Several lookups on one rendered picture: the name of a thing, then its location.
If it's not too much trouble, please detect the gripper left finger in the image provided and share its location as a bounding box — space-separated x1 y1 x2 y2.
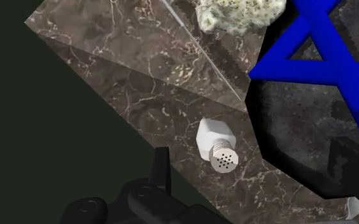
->
58 146 232 224

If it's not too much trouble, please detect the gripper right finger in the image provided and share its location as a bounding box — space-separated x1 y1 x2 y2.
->
327 137 359 199

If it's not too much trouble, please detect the white rounded object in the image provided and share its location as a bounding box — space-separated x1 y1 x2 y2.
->
345 196 359 221

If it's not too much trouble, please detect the black shallow pan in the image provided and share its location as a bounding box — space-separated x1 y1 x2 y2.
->
244 0 359 200

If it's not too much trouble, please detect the white salt shaker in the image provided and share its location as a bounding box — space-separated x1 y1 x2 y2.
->
195 117 239 174

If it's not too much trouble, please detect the blue crossed bar frame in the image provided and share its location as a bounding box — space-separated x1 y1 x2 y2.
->
248 0 359 155

